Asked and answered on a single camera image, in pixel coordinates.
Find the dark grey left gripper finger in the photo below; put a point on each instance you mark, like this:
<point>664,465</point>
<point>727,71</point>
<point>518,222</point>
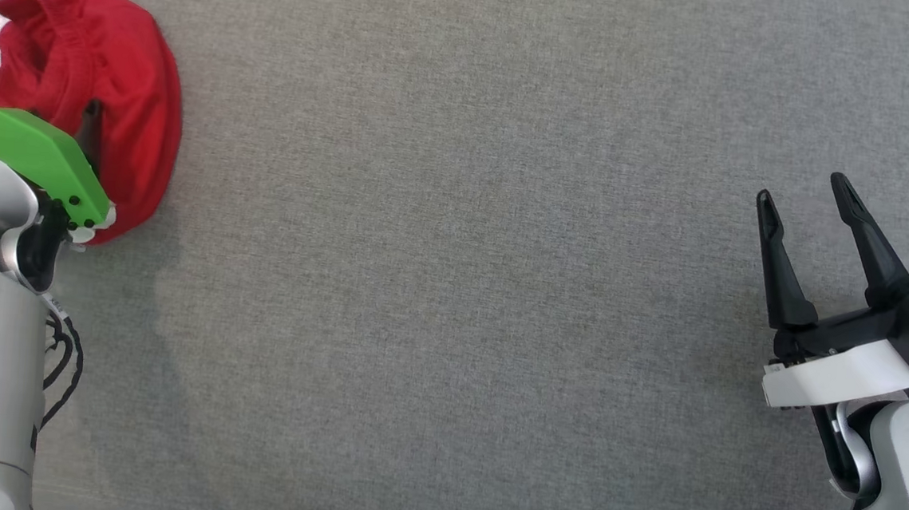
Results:
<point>92,138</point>

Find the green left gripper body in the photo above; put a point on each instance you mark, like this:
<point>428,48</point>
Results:
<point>30,145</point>

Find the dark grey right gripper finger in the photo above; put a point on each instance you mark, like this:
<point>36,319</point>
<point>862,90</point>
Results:
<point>875,252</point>
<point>785,278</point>

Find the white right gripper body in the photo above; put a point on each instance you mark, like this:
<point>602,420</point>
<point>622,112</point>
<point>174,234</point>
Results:
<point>838,370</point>

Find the red shorts with white trim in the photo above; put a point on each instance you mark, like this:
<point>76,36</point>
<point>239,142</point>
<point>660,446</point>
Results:
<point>130,88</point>

